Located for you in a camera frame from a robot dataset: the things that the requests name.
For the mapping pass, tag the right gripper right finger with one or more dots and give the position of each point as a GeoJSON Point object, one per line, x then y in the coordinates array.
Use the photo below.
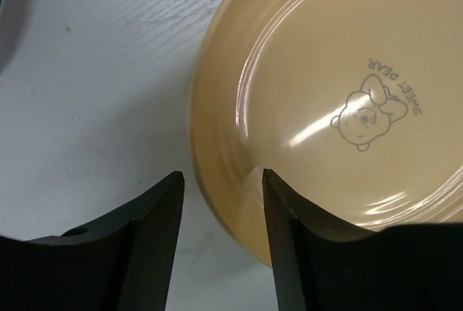
{"type": "Point", "coordinates": [321, 262]}

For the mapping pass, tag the patterned rim plate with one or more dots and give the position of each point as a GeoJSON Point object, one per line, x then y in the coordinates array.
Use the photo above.
{"type": "Point", "coordinates": [14, 15]}

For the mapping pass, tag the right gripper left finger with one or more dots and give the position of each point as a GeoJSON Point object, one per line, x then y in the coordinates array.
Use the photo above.
{"type": "Point", "coordinates": [120, 261]}

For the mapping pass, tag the orange plate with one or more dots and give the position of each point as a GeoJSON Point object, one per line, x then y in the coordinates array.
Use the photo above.
{"type": "Point", "coordinates": [356, 104]}

